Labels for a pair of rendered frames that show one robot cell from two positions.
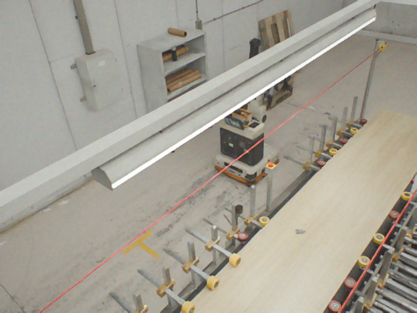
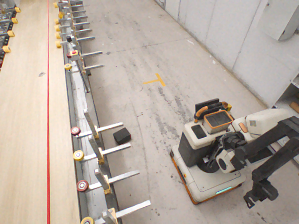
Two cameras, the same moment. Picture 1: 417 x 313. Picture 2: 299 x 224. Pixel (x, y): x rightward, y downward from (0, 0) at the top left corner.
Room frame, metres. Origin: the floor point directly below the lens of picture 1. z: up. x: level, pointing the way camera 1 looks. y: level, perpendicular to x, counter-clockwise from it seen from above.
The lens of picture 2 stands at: (3.96, -1.59, 2.19)
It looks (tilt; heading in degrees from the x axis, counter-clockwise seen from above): 50 degrees down; 117
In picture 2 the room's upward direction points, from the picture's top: straight up
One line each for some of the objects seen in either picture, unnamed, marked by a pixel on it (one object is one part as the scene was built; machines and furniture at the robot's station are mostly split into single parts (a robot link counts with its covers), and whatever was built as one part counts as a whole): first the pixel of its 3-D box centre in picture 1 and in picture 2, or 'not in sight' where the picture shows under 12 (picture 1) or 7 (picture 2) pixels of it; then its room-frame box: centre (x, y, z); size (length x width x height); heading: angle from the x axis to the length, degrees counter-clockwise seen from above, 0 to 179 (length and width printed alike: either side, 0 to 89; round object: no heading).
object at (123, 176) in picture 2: (325, 141); (112, 180); (3.48, -1.29, 0.80); 0.43 x 0.03 x 0.04; 47
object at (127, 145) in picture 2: (314, 152); (105, 152); (3.29, -1.12, 0.81); 0.43 x 0.03 x 0.04; 47
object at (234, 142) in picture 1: (242, 135); (210, 140); (4.06, -0.44, 0.59); 0.55 x 0.34 x 0.83; 47
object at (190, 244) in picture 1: (193, 263); (74, 35); (1.82, 0.18, 0.93); 0.04 x 0.04 x 0.48; 47
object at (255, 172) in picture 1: (247, 159); (205, 165); (4.13, -0.50, 0.16); 0.67 x 0.64 x 0.25; 137
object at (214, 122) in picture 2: (242, 116); (217, 122); (4.05, -0.42, 0.87); 0.23 x 0.15 x 0.11; 47
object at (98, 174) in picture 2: (332, 135); (104, 184); (3.47, -1.35, 0.89); 0.04 x 0.04 x 0.48; 47
